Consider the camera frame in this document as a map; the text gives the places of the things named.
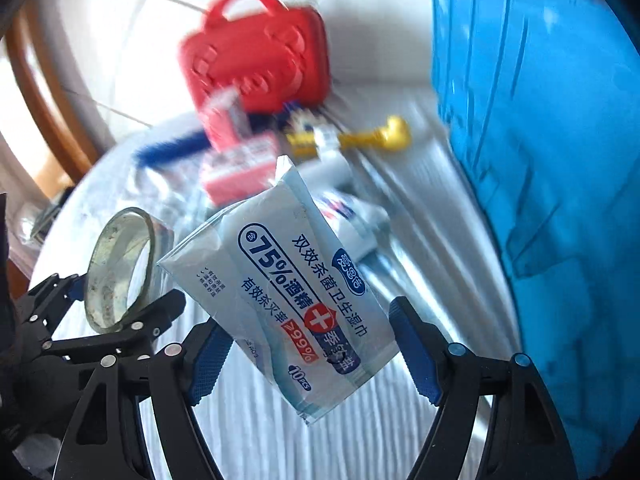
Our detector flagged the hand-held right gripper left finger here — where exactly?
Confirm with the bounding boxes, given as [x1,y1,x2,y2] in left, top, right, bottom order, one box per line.
[65,322,236,480]

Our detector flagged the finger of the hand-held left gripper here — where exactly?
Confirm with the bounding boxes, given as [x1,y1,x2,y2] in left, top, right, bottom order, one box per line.
[17,272,87,331]
[47,291,187,367]

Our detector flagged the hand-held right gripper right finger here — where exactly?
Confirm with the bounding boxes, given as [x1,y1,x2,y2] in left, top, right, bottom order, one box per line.
[389,296,571,480]

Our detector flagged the clear tape roll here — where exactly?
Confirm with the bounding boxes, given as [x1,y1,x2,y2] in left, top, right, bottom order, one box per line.
[82,207,176,333]

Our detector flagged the pale blue wet wipes packet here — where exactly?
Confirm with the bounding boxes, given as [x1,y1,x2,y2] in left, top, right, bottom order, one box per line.
[156,156,401,426]

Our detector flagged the pink-bordered card package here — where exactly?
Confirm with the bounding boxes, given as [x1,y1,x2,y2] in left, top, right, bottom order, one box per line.
[200,87,281,206]

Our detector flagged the yellow snowball maker tongs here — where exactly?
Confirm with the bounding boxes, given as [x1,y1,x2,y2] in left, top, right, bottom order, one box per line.
[285,116,412,158]

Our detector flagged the blue plastic storage bin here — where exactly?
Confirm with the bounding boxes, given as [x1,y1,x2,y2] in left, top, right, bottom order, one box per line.
[431,0,636,480]

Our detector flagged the desktop with floral tablecloth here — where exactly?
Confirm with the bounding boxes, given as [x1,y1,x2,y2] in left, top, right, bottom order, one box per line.
[30,80,526,480]

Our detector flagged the white tube with blue print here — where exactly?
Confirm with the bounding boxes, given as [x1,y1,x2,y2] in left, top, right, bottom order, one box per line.
[312,187,391,256]

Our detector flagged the blue fuzzy brush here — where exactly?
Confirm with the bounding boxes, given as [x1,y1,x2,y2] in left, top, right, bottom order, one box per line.
[135,127,211,168]

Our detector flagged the blue scrunchie with plush bear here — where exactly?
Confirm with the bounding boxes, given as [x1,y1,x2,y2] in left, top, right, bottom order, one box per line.
[280,102,341,161]

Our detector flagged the red bear-embossed handbag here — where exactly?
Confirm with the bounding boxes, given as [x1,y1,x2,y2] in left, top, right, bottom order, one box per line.
[179,0,332,116]

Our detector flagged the wooden chair frame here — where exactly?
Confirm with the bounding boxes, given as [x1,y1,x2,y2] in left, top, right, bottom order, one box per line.
[7,10,101,181]

